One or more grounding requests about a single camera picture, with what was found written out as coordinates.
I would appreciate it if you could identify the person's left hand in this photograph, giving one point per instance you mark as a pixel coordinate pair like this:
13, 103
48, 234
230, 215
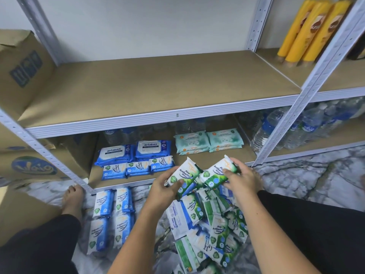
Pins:
162, 194

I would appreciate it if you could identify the person's right hand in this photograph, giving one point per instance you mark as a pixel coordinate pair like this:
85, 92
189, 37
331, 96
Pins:
242, 182

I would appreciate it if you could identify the pile of wipes packets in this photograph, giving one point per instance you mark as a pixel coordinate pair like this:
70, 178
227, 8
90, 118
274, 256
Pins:
197, 219

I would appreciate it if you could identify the grey metal shelf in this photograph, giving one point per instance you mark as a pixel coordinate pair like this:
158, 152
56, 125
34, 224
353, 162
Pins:
171, 114

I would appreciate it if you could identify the person's right forearm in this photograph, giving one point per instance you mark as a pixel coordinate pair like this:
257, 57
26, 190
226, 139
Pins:
268, 236

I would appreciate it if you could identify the person's left forearm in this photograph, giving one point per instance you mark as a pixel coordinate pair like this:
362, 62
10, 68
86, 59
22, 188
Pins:
137, 242

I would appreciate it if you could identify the person's left foot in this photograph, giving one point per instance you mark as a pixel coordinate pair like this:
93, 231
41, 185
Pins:
73, 199

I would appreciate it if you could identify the person's right leg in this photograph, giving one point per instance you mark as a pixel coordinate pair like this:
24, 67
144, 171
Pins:
319, 231

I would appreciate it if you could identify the water bottles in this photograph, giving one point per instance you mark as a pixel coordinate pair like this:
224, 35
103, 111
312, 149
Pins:
296, 125

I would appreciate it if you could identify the cardboard box blue print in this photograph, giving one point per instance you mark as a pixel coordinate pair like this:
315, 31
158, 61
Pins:
23, 71
34, 165

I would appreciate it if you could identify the plain cardboard box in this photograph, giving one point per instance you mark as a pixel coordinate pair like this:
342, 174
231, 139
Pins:
23, 211

